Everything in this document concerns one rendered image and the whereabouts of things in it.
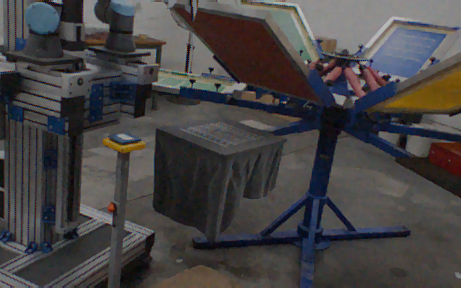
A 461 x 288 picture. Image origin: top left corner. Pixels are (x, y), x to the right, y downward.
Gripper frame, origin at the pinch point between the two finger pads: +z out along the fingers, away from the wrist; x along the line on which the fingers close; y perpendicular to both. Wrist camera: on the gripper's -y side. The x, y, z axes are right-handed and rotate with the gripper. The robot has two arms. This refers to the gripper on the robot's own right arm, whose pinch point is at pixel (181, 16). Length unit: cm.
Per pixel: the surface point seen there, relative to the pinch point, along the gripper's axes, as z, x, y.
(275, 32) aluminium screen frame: -5.9, -24.2, -29.1
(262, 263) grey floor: 115, -134, 2
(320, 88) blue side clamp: 6, -74, -30
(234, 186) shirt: 62, -43, -21
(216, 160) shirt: 52, -28, -18
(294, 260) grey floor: 109, -153, -10
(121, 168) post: 67, -3, 11
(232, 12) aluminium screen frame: -8.5, -14.3, -12.8
